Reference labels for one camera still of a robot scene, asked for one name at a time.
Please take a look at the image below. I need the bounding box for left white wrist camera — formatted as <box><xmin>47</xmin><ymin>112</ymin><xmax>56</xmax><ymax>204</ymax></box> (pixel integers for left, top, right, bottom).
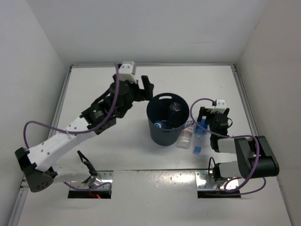
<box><xmin>118</xmin><ymin>61</ymin><xmax>137</xmax><ymax>83</ymax></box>

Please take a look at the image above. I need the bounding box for orange label clear bottle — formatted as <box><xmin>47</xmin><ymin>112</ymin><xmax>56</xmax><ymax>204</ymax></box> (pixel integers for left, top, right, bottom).
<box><xmin>177</xmin><ymin>118</ymin><xmax>195</xmax><ymax>149</ymax></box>

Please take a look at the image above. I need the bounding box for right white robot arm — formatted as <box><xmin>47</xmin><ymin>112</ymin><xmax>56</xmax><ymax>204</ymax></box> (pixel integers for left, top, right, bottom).
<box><xmin>197</xmin><ymin>107</ymin><xmax>280</xmax><ymax>181</ymax></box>

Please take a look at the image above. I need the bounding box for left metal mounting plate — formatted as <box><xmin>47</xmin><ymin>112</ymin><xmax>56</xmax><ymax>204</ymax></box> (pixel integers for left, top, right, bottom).
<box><xmin>68</xmin><ymin>171</ymin><xmax>113</xmax><ymax>192</ymax></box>

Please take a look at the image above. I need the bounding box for clear bottle white cap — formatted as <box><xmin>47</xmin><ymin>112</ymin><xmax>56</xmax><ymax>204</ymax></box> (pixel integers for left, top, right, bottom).
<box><xmin>167</xmin><ymin>102</ymin><xmax>182</xmax><ymax>129</ymax></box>

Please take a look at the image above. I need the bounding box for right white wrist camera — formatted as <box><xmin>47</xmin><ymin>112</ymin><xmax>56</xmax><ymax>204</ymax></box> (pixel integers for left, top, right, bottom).
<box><xmin>211</xmin><ymin>99</ymin><xmax>227</xmax><ymax>113</ymax></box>

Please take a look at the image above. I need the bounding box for aluminium frame rail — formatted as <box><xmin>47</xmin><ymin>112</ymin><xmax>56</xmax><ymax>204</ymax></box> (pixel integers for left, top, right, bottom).
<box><xmin>8</xmin><ymin>66</ymin><xmax>72</xmax><ymax>226</ymax></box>
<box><xmin>230</xmin><ymin>64</ymin><xmax>293</xmax><ymax>225</ymax></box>

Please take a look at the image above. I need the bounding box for left aluminium frame rail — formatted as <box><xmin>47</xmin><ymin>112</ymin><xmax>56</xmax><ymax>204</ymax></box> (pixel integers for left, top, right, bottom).
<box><xmin>8</xmin><ymin>66</ymin><xmax>72</xmax><ymax>226</ymax></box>

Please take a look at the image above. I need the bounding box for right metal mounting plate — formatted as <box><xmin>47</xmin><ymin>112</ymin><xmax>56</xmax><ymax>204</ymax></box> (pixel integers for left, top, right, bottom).
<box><xmin>195</xmin><ymin>170</ymin><xmax>231</xmax><ymax>192</ymax></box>

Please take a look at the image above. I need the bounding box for metal mounting plate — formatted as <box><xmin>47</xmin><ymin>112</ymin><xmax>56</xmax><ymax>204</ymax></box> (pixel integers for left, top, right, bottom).
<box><xmin>68</xmin><ymin>171</ymin><xmax>113</xmax><ymax>192</ymax></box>
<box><xmin>195</xmin><ymin>170</ymin><xmax>231</xmax><ymax>192</ymax></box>

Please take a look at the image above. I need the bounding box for dark grey plastic bin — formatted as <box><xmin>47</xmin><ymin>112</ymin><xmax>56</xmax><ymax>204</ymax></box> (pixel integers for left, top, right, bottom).
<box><xmin>146</xmin><ymin>93</ymin><xmax>189</xmax><ymax>146</ymax></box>

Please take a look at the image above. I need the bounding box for blue label Pocari bottle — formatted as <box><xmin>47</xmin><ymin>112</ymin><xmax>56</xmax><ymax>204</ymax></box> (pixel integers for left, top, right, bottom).
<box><xmin>154</xmin><ymin>120</ymin><xmax>174</xmax><ymax>129</ymax></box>

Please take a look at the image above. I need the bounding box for blue cap clear bottle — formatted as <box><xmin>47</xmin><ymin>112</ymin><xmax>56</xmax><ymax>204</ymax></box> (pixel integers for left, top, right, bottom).
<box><xmin>193</xmin><ymin>125</ymin><xmax>207</xmax><ymax>154</ymax></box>

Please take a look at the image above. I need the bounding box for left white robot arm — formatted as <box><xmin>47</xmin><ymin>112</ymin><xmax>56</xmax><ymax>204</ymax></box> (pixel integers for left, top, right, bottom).
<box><xmin>15</xmin><ymin>74</ymin><xmax>154</xmax><ymax>193</ymax></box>

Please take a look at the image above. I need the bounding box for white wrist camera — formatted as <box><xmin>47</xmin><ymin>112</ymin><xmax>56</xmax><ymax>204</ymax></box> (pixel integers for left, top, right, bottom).
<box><xmin>118</xmin><ymin>61</ymin><xmax>137</xmax><ymax>83</ymax></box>
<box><xmin>211</xmin><ymin>99</ymin><xmax>227</xmax><ymax>113</ymax></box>

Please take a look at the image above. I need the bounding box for right aluminium frame rail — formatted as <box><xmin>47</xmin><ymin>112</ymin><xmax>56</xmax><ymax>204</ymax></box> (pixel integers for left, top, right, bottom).
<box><xmin>230</xmin><ymin>64</ymin><xmax>293</xmax><ymax>225</ymax></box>

